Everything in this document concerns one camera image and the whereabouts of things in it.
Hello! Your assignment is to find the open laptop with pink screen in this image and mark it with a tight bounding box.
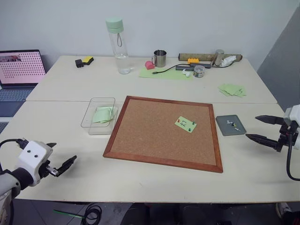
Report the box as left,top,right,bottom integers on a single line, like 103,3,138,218
0,49,48,129

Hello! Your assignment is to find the large light green paper sheet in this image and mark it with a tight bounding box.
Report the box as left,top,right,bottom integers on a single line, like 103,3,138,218
138,66,194,81

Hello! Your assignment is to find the clear bottle with green lid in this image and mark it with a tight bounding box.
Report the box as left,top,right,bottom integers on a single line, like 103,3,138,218
105,17,130,75

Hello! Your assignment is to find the clear plastic container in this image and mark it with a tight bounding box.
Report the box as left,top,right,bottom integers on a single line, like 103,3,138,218
80,97,121,136

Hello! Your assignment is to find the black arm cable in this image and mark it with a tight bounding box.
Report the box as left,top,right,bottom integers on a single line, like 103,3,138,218
285,126,300,181
0,138,29,174

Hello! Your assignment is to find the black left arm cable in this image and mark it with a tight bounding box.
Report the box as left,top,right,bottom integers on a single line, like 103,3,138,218
0,138,29,174

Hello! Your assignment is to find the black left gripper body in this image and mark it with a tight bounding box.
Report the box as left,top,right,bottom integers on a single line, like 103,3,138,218
38,159,60,180

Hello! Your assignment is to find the white crumpled paper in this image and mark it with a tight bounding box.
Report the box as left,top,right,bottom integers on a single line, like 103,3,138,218
218,55,236,67

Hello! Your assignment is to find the thin green stick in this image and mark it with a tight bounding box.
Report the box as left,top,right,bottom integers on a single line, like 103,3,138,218
52,209,86,219

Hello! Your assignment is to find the coiled black floor cable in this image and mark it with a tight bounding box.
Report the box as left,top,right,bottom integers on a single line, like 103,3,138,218
84,202,103,225

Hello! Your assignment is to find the clear glass jar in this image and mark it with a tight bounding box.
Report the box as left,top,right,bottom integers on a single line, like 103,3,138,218
193,65,205,79

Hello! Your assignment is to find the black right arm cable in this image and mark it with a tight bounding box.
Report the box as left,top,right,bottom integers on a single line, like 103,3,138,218
285,126,300,181

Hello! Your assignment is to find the black USB cable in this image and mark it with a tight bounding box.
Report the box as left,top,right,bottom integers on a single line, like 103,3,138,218
152,65,195,75

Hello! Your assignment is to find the upright metal cylinder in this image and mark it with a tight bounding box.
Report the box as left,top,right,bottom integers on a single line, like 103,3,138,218
211,49,225,67

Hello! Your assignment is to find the cork board with wooden frame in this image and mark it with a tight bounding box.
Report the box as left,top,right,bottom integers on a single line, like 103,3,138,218
103,95,224,174

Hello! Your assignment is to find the dark grey flat bar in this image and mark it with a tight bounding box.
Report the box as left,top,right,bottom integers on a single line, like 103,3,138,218
190,62,212,69

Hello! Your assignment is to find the long rolled cork tube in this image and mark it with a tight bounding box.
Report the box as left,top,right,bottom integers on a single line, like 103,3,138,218
178,52,243,62

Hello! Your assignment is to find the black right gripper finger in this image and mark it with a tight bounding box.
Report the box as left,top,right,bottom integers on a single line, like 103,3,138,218
245,133,282,151
255,115,285,127

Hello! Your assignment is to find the green note with black writing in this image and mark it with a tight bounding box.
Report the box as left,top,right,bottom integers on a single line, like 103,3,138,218
174,115,198,134

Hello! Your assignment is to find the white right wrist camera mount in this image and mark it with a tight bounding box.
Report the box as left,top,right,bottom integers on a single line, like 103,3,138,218
283,105,300,150

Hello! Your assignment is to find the dark grey partition panel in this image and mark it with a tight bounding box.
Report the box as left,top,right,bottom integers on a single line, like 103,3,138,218
256,6,300,104

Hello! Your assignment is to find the green notes pile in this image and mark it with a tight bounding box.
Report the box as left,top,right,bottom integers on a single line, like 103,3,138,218
91,106,116,124

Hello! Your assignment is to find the blank green notes stack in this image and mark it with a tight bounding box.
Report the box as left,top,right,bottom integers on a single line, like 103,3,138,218
217,82,238,96

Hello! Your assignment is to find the stainless steel mug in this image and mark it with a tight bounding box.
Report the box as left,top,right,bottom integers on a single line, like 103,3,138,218
151,49,168,68

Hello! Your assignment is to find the yellow and black sponge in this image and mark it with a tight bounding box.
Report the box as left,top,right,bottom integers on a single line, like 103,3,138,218
82,55,95,66

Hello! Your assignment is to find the grey square tray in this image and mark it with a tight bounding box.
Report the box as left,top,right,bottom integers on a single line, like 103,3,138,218
215,114,247,137

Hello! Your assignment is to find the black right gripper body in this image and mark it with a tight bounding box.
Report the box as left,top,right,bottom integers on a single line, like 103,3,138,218
276,121,299,153

